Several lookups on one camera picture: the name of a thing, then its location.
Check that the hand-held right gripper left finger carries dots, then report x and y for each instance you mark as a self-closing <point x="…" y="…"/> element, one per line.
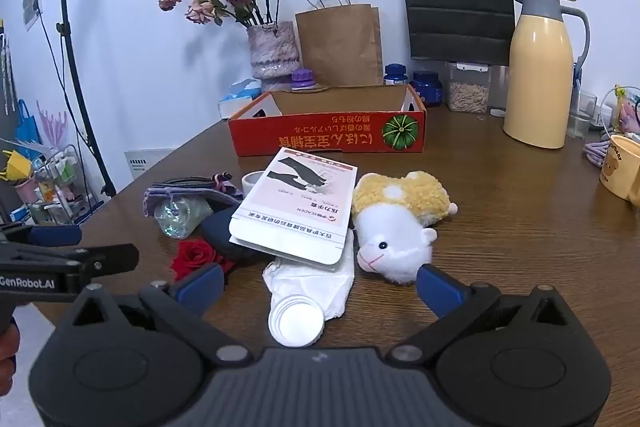
<point x="202" y="287"/>

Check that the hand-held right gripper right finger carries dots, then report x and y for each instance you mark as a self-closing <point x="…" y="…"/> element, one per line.
<point x="440" y="292"/>

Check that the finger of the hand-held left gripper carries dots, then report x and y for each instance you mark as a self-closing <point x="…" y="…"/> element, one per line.
<point x="55" y="235"/>
<point x="110" y="259"/>

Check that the red rose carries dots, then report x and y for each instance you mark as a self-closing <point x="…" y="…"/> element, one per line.
<point x="192" y="254"/>

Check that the navy blue case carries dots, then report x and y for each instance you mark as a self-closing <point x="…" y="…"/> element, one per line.
<point x="217" y="227"/>

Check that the yellow white plush sheep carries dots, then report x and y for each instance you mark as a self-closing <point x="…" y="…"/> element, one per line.
<point x="395" y="232"/>

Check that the purple fabric pouch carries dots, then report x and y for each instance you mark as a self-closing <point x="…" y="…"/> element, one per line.
<point x="162" y="202"/>

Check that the white cup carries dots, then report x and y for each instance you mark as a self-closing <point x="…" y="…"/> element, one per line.
<point x="295" y="322"/>

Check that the striped dark fabric band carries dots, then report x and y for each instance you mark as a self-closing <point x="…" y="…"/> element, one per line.
<point x="222" y="186"/>

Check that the white tissue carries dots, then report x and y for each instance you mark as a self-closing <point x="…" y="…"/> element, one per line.
<point x="315" y="282"/>

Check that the white tape roll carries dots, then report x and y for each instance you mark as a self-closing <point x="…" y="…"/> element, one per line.
<point x="250" y="182"/>

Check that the white packet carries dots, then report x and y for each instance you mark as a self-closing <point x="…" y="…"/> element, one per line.
<point x="300" y="207"/>

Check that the red cardboard box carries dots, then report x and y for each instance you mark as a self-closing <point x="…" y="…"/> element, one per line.
<point x="325" y="134"/>

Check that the person's left hand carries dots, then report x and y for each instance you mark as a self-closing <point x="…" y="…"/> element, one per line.
<point x="6" y="347"/>

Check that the pink hangers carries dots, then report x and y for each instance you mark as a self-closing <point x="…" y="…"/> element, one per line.
<point x="52" y="127"/>

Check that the blue hanging bag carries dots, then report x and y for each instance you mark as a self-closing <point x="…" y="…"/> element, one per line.
<point x="25" y="124"/>

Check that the black light stand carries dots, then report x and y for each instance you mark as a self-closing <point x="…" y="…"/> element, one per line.
<point x="75" y="72"/>

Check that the small white cap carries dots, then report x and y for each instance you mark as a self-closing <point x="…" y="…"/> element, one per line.
<point x="497" y="112"/>

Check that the blue tissue pack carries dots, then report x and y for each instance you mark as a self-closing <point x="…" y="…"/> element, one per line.
<point x="237" y="99"/>

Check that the clear container of oats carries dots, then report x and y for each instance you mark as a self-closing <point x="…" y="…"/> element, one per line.
<point x="467" y="92"/>

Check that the dark blue jar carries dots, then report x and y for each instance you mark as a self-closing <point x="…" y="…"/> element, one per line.
<point x="427" y="89"/>

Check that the yellow bear mug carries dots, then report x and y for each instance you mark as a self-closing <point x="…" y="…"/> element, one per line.
<point x="620" y="172"/>

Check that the white bottle blue cap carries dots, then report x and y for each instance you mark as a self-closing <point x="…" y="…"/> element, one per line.
<point x="395" y="75"/>

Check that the clear glass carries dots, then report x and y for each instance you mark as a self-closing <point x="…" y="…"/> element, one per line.
<point x="581" y="117"/>

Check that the purple cap bottle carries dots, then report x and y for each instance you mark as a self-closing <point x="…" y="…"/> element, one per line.
<point x="302" y="79"/>

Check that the yellow thermos jug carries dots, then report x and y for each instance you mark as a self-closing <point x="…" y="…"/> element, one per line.
<point x="537" y="82"/>

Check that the mottled purple vase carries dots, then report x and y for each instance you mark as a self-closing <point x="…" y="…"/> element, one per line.
<point x="272" y="52"/>

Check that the clear bag with pink item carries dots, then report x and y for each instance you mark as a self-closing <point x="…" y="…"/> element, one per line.
<point x="627" y="112"/>

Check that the brown paper bag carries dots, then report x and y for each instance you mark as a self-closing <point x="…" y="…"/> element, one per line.
<point x="340" y="47"/>

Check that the wall photo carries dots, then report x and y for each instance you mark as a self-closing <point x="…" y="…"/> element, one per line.
<point x="31" y="7"/>

